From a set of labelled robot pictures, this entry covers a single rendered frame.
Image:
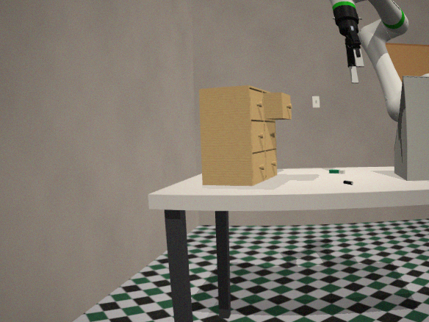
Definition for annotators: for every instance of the tan wooden chest of drawers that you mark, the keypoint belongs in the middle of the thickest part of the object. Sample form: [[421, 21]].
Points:
[[226, 139]]

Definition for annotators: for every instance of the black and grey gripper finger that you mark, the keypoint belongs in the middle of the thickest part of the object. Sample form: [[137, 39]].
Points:
[[351, 61], [355, 45]]

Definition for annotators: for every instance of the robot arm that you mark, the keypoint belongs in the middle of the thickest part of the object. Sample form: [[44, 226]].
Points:
[[373, 38]]

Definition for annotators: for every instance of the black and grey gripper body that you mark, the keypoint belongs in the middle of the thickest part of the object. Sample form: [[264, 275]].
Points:
[[343, 28]]

